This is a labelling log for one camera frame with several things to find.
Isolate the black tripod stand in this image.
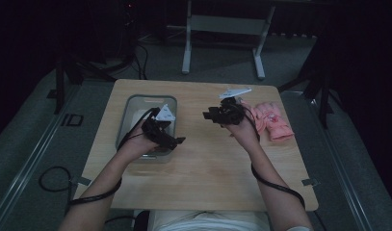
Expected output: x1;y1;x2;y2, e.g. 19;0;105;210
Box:
277;32;346;130

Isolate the pink glove with print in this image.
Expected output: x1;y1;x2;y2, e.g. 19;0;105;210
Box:
257;101;295;142

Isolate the grey table edge bracket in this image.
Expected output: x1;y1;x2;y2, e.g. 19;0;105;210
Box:
301;178;321;188
69;175;92;188

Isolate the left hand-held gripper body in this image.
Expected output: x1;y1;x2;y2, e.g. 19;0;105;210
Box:
141;103;179;149

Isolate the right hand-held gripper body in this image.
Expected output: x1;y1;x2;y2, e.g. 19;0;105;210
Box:
217;87;253;126

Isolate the person's white clothing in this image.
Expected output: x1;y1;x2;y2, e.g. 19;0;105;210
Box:
147;209;273;231

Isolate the metal floor rail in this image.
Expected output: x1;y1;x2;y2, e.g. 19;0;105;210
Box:
279;90;376;231
0;85;84;231

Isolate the grey plastic bin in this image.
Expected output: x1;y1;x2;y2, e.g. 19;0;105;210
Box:
115;93;179;165

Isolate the black stand with cables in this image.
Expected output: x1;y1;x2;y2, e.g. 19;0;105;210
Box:
46;0;150;116

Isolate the person's right hand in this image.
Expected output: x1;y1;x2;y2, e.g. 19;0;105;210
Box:
226;119;261;152

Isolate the person's left hand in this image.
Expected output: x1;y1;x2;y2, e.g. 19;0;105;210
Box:
123;123;160;159

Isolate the white desk frame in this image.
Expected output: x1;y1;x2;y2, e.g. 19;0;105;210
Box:
181;0;276;81

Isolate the black floor cable loop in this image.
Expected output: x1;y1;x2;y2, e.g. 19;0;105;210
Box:
39;166;73;194

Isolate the left hand-held gripper cable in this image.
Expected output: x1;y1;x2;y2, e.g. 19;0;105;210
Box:
67;107;161;216

